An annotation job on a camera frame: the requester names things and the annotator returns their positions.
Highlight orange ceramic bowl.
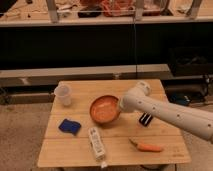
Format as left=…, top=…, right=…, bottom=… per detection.
left=90, top=95, right=120, bottom=124

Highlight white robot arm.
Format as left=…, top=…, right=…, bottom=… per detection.
left=119, top=81, right=213, bottom=144

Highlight clear plastic cup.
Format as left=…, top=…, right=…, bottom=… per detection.
left=54, top=85, right=71, bottom=106

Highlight wooden table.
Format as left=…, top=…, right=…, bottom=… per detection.
left=38, top=80, right=191, bottom=168

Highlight black white striped box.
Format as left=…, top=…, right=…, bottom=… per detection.
left=139, top=113, right=153, bottom=127

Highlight blue sponge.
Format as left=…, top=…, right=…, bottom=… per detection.
left=59, top=119, right=81, bottom=135

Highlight white remote controller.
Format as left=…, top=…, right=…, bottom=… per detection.
left=88, top=127, right=106, bottom=160

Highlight orange toy carrot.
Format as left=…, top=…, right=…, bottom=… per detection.
left=130, top=139, right=163, bottom=152

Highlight red items on shelf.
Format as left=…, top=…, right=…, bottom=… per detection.
left=101, top=0, right=135, bottom=17

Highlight grey metal bench rail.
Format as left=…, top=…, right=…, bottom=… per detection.
left=0, top=64, right=170, bottom=87

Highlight hanging black cable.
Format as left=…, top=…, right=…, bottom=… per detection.
left=132, top=15, right=139, bottom=80

